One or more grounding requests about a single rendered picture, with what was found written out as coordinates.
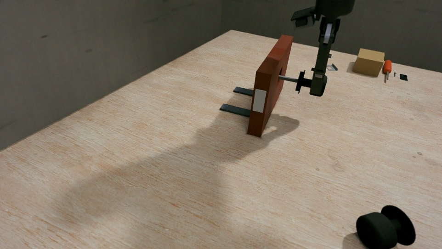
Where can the black door knob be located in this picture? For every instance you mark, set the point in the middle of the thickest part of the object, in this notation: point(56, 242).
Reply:
point(301, 81)
point(385, 229)

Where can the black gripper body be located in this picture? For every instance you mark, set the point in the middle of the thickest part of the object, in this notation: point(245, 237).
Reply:
point(332, 9)

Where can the brown cardboard box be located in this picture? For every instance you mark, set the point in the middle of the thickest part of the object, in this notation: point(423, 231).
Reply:
point(369, 62)

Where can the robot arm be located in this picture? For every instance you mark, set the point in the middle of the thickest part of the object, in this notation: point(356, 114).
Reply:
point(305, 18)

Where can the orange-handled screwdriver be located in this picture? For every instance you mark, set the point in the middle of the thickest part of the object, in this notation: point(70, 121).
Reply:
point(387, 68)

